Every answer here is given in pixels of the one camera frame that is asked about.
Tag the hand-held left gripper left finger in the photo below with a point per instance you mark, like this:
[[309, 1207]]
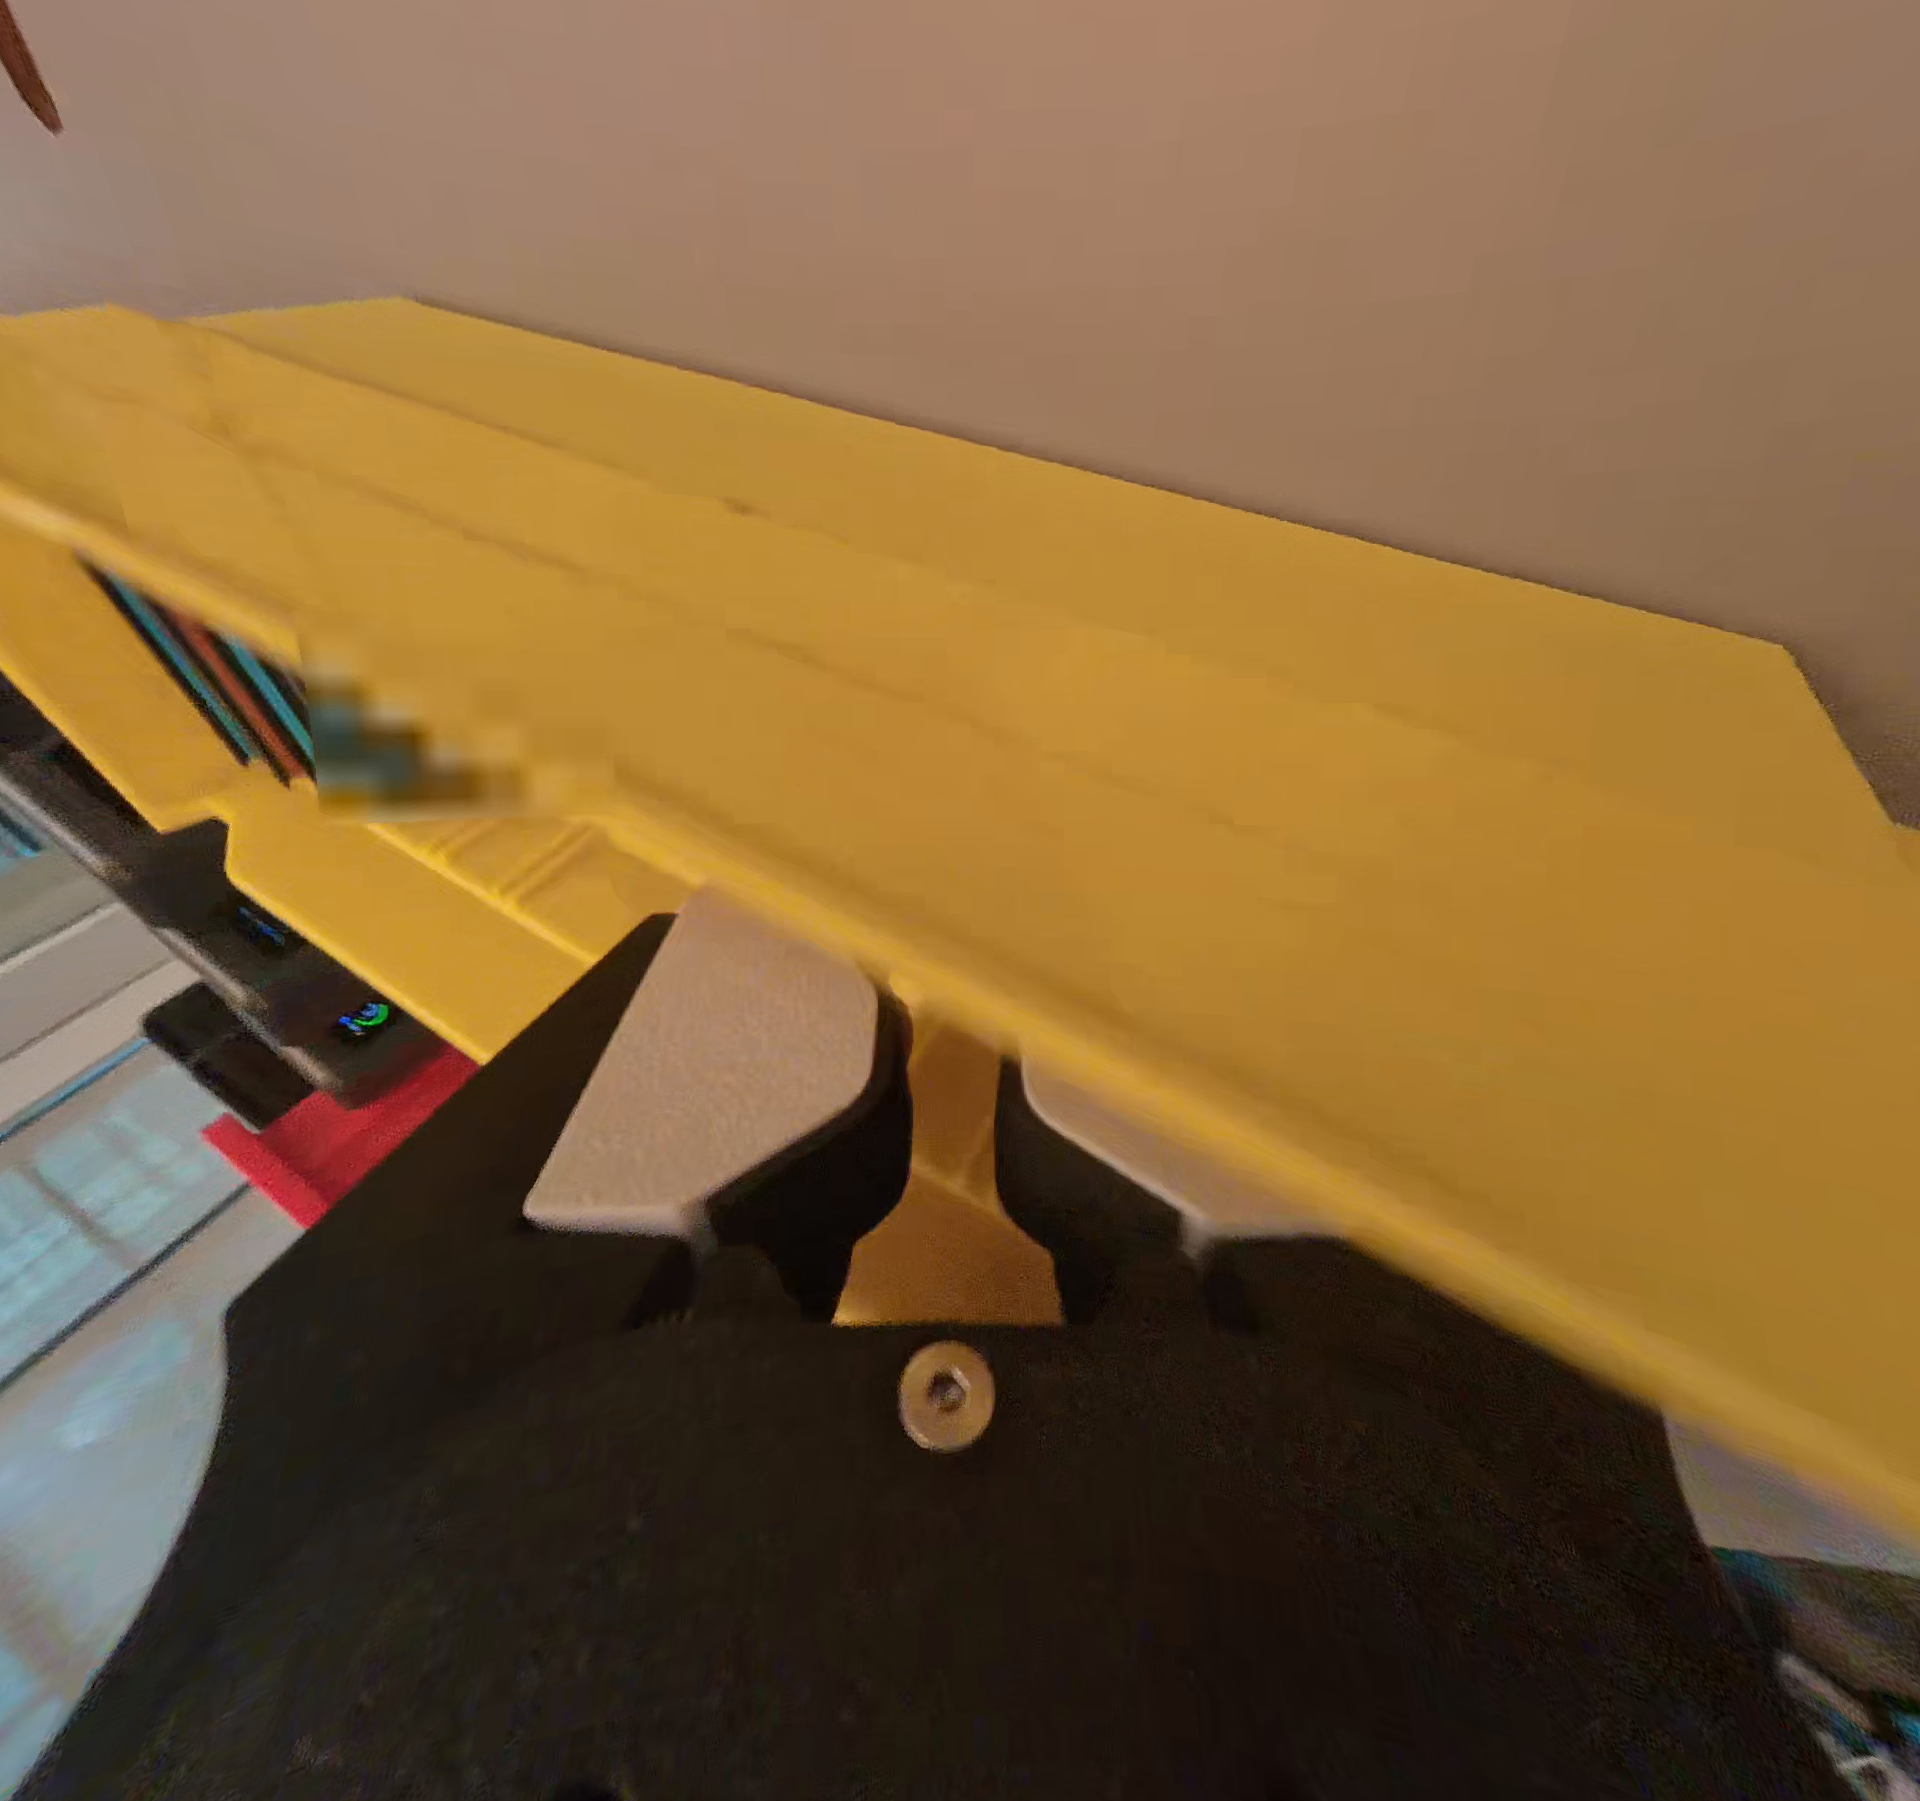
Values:
[[705, 1080]]

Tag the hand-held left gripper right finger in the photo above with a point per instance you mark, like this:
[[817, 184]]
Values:
[[1156, 1187]]

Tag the black battery charging case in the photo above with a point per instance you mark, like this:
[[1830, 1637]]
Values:
[[300, 992]]

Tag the yellow plastic bin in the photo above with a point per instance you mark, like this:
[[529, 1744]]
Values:
[[1049, 707]]

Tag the red flat object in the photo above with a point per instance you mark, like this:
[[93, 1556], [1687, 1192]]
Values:
[[331, 1142]]

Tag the black battery blue trim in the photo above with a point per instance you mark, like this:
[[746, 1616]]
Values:
[[165, 646], [284, 714]]

